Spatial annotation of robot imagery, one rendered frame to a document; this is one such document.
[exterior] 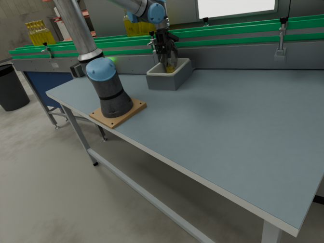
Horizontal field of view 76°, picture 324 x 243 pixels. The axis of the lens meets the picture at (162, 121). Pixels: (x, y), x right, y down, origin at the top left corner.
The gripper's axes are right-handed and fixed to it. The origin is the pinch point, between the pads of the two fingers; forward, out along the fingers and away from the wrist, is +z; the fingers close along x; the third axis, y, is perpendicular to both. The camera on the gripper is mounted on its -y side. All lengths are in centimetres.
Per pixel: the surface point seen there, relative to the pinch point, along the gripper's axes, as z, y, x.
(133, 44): -11.4, -3.2, -26.8
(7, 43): 28, -267, -844
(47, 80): 17, -1, -147
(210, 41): -7.8, -13.7, 18.6
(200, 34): -11.7, -13.6, 13.1
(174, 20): -17.3, -29.3, -10.3
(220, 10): -19.7, -30.3, 19.0
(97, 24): -21, -31, -83
